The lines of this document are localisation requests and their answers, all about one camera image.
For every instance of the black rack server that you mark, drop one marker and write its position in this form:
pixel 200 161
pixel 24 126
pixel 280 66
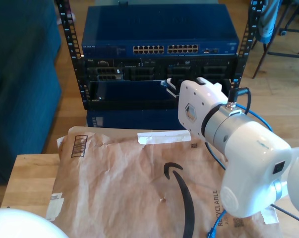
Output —
pixel 189 65

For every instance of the blue flat device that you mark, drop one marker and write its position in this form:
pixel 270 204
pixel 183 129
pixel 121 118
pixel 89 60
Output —
pixel 139 119

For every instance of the dark metal stool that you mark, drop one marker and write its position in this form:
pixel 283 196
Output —
pixel 288 55

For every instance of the grey jacket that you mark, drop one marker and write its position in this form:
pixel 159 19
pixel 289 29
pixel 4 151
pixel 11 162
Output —
pixel 268 22

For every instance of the brown paper mailer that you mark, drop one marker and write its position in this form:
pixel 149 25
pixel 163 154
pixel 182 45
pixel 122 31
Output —
pixel 114 198

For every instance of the office chair base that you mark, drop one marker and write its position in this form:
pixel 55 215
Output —
pixel 291 30

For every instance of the teal sofa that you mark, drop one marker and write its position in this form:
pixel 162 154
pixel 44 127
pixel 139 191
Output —
pixel 20 99

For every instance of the blue network switch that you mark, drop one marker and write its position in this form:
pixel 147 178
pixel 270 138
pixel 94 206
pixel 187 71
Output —
pixel 159 27

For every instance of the black rack frame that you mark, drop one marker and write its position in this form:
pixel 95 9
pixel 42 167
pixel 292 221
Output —
pixel 69 32

